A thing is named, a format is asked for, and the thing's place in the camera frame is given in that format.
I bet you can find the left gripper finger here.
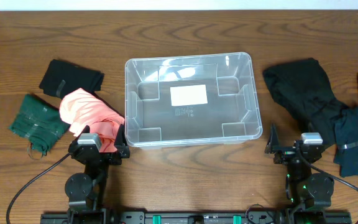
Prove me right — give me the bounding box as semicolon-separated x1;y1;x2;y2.
114;124;127;147
73;125;90;144

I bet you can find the large black garment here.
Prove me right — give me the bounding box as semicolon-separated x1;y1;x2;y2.
263;58;348;147

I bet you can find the dark navy cloth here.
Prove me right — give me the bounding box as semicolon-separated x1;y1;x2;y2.
334;107;358;177

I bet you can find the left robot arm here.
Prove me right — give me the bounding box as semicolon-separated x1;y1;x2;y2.
65;124;130;212

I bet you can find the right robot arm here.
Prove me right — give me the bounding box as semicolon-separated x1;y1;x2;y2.
265;124;334;210

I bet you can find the pink crumpled cloth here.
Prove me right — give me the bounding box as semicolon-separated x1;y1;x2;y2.
59;88;124;153

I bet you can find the green folded cloth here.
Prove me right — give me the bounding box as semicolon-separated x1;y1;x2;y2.
9;94;70;157

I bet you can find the black folded cloth left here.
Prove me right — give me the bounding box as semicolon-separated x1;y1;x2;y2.
39;59;104;99

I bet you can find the clear plastic storage bin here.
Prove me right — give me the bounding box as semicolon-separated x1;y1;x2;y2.
124;52;263;149

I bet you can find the white label in bin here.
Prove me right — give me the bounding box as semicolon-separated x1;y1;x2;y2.
170;85;208;106

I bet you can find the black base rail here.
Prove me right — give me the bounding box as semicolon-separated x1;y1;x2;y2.
40;210;352;224

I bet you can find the right black cable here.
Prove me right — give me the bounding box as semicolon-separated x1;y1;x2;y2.
295;142;358;224

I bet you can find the black cable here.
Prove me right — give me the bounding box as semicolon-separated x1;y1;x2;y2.
295;142;358;224
6;152;73;224

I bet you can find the left black cable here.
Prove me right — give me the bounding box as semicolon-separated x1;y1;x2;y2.
6;152;73;224

